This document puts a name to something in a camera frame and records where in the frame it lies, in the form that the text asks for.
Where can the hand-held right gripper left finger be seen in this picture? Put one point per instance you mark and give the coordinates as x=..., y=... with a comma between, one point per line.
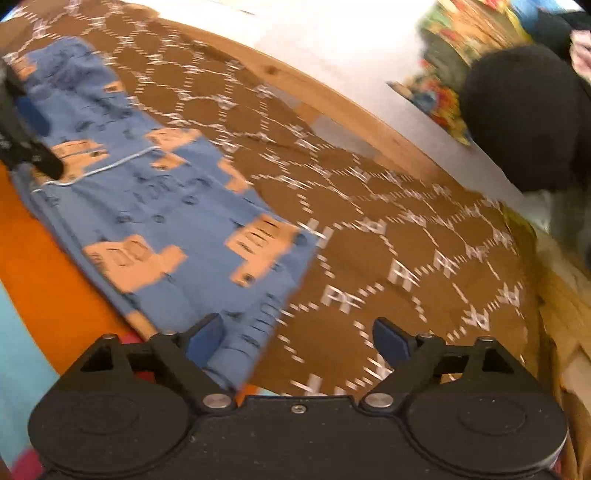
x=207, y=338

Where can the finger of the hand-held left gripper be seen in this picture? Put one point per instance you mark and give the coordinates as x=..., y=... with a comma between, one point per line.
x=44, y=159
x=34, y=117

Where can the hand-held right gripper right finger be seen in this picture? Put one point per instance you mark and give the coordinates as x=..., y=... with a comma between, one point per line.
x=390, y=342

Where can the blue car print pants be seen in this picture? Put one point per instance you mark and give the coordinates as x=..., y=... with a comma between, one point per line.
x=161, y=207

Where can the pink cloth strip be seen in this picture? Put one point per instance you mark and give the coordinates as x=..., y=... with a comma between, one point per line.
x=134, y=340

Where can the brown orange patterned blanket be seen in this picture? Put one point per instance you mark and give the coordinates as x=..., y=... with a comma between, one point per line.
x=392, y=230

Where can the mustard yellow cloth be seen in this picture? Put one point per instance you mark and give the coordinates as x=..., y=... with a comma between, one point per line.
x=565, y=323

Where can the black fleece garment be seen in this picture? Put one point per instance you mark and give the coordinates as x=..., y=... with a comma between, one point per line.
x=521, y=115

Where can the wooden bed frame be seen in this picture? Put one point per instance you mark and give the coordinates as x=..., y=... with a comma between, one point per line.
x=323, y=99

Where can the colourful landscape wall poster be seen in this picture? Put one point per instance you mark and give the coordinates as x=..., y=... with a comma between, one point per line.
x=457, y=60

